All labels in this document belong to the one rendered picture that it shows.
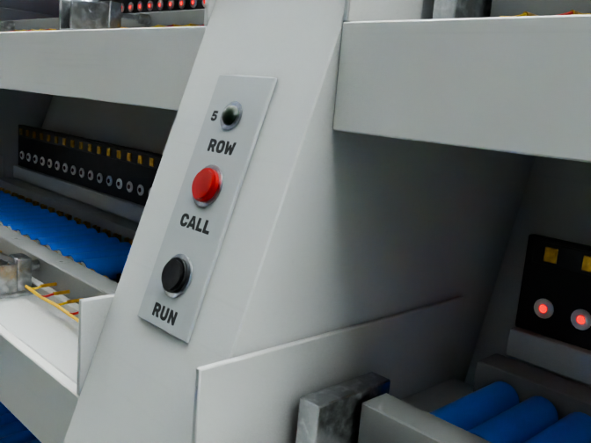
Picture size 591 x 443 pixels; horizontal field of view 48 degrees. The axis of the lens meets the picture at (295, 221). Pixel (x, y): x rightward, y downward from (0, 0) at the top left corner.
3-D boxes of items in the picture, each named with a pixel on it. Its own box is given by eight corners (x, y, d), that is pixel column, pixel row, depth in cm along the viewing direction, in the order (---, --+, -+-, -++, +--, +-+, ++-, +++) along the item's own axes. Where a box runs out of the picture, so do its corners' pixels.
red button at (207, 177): (206, 203, 29) (218, 169, 29) (186, 197, 30) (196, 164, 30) (222, 209, 30) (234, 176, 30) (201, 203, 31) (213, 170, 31)
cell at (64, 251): (133, 265, 57) (61, 273, 53) (122, 259, 58) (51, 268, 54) (134, 243, 57) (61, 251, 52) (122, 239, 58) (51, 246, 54)
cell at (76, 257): (145, 270, 56) (72, 279, 51) (134, 265, 57) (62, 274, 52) (146, 249, 55) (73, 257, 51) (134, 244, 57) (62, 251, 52)
